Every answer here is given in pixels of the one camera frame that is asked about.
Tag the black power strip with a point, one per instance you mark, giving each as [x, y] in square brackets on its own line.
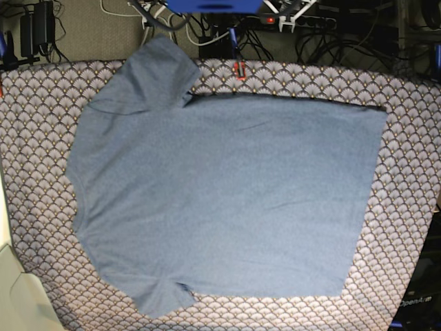
[308, 22]

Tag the beige furniture corner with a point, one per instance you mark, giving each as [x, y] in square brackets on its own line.
[24, 303]

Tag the red table clamp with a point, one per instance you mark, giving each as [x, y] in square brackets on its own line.
[240, 70]

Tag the blue T-shirt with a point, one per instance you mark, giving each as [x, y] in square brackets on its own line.
[231, 195]

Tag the blue box overhead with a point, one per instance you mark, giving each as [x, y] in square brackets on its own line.
[214, 6]

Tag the black power adapter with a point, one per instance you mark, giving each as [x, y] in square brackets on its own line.
[37, 29]

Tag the fan-patterned tablecloth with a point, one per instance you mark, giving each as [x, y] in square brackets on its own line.
[40, 108]

